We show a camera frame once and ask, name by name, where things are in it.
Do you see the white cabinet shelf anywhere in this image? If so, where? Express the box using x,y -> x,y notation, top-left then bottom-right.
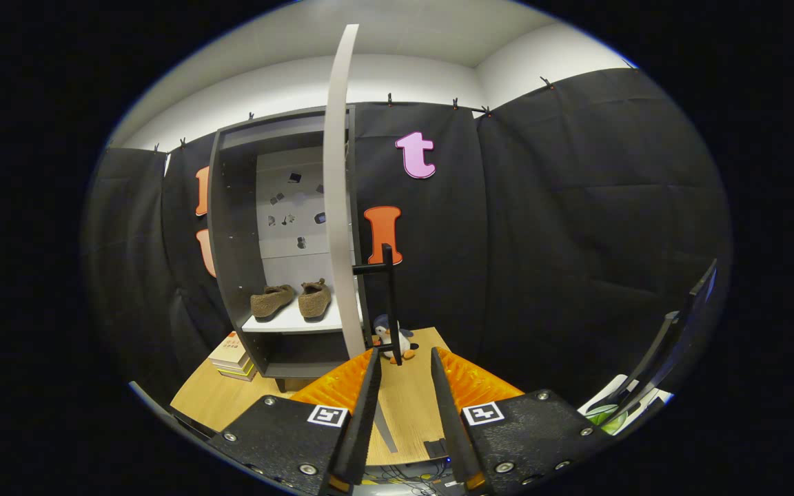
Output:
242,296 -> 346,335

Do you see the penguin plush toy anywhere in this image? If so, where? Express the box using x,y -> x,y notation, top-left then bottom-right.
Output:
371,314 -> 420,364

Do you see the brown fuzzy shoe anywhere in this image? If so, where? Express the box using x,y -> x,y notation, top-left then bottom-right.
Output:
250,284 -> 296,319
298,278 -> 333,320

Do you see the beige orange cover book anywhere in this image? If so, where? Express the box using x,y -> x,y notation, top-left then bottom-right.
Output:
207,331 -> 250,366

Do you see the black door handle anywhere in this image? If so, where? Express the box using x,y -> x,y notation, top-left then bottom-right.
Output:
352,243 -> 403,366

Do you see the green glass bowl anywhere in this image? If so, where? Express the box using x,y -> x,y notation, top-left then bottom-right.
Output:
587,403 -> 622,435

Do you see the yellow edged book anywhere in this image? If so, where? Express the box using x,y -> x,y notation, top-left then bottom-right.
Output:
216,358 -> 258,382

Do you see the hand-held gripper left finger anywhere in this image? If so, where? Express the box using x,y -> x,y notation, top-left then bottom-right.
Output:
207,347 -> 383,495

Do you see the grey shoe cabinet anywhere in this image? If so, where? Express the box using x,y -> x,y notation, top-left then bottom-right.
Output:
207,105 -> 370,393

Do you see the black backdrop cloth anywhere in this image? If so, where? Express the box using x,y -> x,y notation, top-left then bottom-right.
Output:
81,67 -> 735,414

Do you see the white side table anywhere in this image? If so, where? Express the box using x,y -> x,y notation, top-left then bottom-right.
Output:
578,374 -> 673,435

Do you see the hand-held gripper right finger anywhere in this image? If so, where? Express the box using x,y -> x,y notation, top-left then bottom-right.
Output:
430,347 -> 615,493

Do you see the row of black cloth clips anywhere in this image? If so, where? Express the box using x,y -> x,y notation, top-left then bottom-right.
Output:
151,61 -> 635,152

